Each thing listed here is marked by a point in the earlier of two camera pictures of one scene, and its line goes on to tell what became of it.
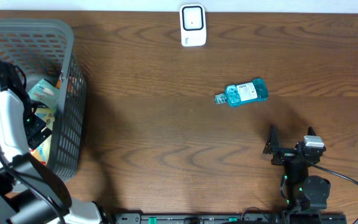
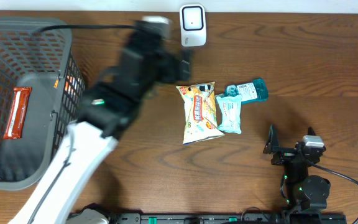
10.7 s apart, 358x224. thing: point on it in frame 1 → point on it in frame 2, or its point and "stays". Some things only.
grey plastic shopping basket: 43,49 stays
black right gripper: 272,147 stays
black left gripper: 30,132 → 183,67
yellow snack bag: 41,152 → 201,114
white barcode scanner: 193,25 stays
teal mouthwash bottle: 255,90 stays
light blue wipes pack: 46,93 → 230,106
